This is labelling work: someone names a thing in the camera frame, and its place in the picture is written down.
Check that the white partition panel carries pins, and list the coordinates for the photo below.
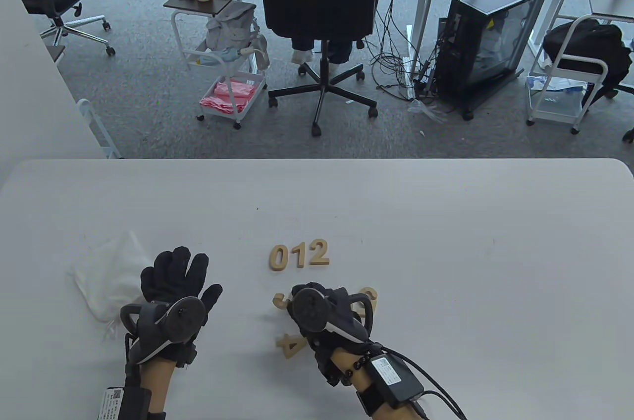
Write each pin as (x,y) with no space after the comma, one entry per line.
(29,93)

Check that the pile of wooden number blocks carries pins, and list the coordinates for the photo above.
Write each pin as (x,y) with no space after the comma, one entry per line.
(286,341)

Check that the light blue packet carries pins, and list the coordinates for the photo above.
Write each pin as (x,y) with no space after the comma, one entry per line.
(218,57)

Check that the person's right forearm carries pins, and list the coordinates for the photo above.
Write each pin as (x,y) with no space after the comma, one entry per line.
(346,360)

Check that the person's left forearm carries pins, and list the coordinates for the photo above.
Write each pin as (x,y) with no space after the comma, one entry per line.
(156,385)

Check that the grey backpack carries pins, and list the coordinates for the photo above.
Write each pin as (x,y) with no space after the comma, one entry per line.
(230,26)

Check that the black bag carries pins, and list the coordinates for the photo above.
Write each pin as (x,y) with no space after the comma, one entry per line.
(579,43)

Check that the person's right hand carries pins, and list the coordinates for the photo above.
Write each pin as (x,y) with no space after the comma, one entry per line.
(317,343)

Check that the white rolling cart dark top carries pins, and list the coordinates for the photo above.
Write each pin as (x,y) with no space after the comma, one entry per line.
(218,4)

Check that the pink folded cloth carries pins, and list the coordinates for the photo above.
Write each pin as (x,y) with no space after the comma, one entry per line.
(228,95)

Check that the straight hooked wooden number block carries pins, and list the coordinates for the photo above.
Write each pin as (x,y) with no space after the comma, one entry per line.
(300,256)

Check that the black tracking controller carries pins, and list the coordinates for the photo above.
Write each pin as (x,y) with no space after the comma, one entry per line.
(185,318)
(309,311)

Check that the white metal cart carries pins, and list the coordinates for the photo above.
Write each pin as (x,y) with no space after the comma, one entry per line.
(552,117)

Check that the black labelled sensor box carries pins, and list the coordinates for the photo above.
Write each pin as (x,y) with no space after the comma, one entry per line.
(396,380)
(124,405)

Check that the white metal rack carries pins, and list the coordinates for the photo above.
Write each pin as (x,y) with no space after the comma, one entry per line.
(99,130)

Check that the clear plastic bags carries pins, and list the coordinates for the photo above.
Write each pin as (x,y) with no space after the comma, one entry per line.
(559,93)

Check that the black computer tower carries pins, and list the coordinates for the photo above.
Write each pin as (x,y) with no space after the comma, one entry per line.
(475,33)

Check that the curved flat-based wooden number block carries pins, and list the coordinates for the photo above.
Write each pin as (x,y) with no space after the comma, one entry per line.
(318,262)

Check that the person's left hand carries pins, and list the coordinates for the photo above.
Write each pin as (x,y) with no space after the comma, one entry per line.
(173,276)

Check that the clear plastic wrap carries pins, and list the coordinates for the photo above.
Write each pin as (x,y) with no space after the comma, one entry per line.
(426,110)

